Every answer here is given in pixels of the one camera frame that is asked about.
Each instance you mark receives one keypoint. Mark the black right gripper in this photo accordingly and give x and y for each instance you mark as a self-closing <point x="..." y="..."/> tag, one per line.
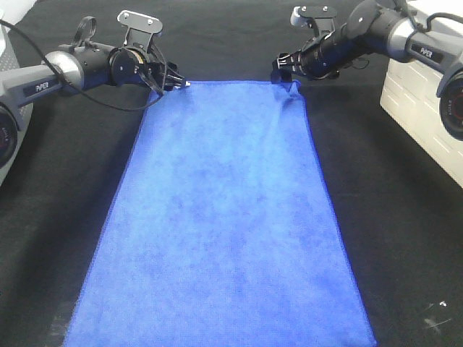
<point x="284" y="64"/>

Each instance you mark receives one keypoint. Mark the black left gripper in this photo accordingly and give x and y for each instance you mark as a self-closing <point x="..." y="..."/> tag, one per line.
<point x="168" y="77"/>

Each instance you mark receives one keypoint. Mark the blue microfibre towel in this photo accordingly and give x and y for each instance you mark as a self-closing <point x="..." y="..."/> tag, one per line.
<point x="222" y="232"/>

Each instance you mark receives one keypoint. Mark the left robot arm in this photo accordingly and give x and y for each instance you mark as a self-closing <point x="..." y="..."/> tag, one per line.
<point x="72" y="70"/>

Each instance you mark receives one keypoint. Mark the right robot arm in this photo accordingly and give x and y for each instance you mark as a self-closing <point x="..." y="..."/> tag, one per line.
<point x="373" y="28"/>

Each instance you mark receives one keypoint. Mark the white plastic storage box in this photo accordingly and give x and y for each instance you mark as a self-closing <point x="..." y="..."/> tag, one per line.
<point x="409" y="89"/>

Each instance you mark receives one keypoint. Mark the grey perforated metal basket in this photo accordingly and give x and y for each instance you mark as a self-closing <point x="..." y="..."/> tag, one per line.
<point x="14" y="119"/>

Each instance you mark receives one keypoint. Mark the clear tape strip left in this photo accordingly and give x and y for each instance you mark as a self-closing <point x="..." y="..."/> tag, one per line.
<point x="60" y="323"/>

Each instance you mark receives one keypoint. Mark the clear tape strip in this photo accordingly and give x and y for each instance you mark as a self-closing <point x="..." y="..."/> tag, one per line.
<point x="60" y="323"/>
<point x="436" y="317"/>

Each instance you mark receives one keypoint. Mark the clear tape strip right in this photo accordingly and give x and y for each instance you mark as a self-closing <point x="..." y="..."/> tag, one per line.
<point x="436" y="317"/>

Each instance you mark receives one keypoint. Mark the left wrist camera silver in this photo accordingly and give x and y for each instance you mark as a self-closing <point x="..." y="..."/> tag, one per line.
<point x="141" y="28"/>

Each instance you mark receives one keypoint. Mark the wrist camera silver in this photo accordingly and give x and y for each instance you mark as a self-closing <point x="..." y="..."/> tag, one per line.
<point x="321" y="19"/>
<point x="141" y="28"/>

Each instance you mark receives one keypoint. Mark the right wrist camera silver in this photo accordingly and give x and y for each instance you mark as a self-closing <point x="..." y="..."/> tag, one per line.
<point x="321" y="19"/>

